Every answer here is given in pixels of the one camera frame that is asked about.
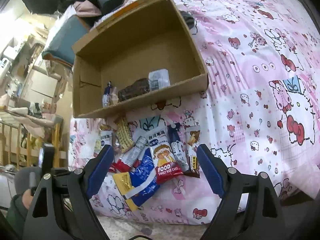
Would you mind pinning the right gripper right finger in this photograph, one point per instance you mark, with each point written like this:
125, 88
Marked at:
228, 184

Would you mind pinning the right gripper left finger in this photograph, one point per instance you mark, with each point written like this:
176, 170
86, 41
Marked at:
83, 184

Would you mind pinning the blue yellow snack bag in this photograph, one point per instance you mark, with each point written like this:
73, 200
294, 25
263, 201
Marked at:
138, 186

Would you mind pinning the dark blue snack bar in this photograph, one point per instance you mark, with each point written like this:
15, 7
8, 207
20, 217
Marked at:
177, 146

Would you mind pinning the plaid cracker packet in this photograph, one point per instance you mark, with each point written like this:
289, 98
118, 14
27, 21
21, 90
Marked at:
123, 134

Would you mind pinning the sweet rice cake packet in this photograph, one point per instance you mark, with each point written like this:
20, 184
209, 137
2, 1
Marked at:
164, 161

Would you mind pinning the person's left hand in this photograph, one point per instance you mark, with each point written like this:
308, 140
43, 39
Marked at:
27, 199

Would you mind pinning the red snack packet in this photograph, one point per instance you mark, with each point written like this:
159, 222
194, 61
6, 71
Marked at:
122, 167

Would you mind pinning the yellow white snack packet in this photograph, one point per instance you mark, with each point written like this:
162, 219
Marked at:
104, 138

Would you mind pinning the white grey snack packet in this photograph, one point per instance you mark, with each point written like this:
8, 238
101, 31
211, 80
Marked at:
129, 158

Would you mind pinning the brown wafer snack packet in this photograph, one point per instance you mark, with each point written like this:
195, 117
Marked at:
192, 136

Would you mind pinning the small white blue packet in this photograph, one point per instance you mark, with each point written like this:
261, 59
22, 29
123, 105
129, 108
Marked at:
106, 94

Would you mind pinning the dark chocolate snack packet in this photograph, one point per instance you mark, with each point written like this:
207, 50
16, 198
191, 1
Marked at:
138, 88

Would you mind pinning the clear white snack packet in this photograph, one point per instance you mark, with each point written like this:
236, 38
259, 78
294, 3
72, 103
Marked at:
159, 79

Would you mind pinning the teal cushion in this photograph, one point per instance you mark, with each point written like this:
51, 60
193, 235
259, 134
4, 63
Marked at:
60, 47

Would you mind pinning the pink Hello Kitty bedsheet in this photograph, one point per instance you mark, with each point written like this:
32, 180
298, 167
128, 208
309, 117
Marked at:
260, 112

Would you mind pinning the brown cardboard box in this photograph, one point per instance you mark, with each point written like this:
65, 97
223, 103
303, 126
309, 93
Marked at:
141, 37

